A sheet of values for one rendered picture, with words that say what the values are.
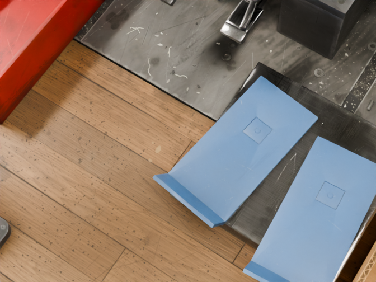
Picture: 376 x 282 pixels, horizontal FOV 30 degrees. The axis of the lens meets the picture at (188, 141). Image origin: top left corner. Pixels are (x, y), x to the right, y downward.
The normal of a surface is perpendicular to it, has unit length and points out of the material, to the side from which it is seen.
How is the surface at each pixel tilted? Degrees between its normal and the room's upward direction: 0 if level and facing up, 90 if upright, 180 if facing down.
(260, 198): 0
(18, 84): 90
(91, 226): 0
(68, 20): 90
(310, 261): 0
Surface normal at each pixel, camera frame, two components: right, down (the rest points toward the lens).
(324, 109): -0.04, -0.40
